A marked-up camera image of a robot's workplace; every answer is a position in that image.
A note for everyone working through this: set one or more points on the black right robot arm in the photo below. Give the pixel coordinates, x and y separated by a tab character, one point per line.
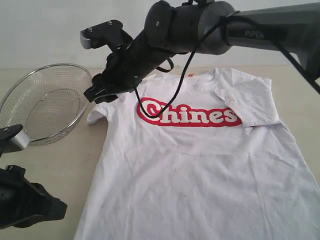
205	27

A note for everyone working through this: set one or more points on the round metal mesh basket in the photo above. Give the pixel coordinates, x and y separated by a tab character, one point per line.
48	102

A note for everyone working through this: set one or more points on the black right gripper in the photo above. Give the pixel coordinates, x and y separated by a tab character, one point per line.
123	72

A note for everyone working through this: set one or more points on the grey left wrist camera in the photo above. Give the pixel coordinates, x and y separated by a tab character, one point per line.
13	139

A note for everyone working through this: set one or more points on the white t-shirt red lettering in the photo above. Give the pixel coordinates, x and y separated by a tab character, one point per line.
216	164

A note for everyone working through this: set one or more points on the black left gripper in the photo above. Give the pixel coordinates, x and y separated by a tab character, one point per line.
24	203

